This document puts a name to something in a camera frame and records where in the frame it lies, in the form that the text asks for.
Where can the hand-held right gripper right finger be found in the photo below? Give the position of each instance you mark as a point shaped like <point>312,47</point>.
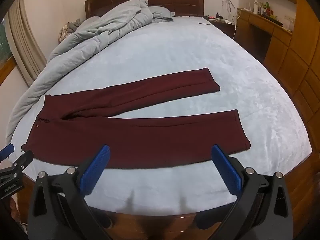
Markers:
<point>226,172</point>

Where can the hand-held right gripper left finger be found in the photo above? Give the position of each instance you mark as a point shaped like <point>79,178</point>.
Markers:
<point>96,170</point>

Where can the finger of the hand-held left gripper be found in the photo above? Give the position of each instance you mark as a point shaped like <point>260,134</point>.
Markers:
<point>26,158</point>
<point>6,152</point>

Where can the maroon pants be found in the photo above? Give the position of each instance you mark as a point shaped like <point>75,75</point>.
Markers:
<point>130,142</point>

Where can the wooden framed window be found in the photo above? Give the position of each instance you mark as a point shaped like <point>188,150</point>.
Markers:
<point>3,45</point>

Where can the beige curtain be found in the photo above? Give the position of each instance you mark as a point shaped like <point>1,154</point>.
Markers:
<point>25,42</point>

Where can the grey duvet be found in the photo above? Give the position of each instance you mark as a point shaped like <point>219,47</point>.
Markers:
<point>75,47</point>

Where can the floral cushion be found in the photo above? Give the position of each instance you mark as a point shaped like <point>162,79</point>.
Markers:
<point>64,32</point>

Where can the bed with light blue sheet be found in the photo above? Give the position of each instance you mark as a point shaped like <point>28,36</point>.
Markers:
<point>175,50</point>

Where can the wooden nightstand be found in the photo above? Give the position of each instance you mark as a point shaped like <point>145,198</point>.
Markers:
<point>225,28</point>

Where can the wooden desk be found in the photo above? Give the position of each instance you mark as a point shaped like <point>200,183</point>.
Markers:
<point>257,21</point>

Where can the white bottle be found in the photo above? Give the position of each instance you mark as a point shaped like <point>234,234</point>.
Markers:
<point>256,8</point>

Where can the grey pillow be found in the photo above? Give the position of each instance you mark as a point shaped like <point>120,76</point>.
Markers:
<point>160,12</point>

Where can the green toy figure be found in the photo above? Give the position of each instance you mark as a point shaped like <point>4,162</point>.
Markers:
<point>267,7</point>

